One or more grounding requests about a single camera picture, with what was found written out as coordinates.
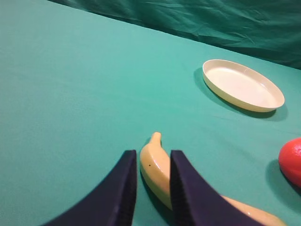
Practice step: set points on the orange tangerine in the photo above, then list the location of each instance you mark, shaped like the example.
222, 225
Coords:
289, 160

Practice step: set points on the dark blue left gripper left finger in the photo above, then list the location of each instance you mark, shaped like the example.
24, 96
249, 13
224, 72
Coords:
111, 203

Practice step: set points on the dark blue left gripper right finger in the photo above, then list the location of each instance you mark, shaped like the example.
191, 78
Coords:
195, 202

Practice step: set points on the yellow oval plate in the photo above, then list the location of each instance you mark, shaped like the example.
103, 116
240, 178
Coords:
242, 86

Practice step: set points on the green backdrop cloth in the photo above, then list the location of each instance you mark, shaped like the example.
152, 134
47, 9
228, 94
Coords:
265, 29

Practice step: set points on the yellow banana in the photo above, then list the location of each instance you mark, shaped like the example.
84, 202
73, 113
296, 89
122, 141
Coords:
155, 169

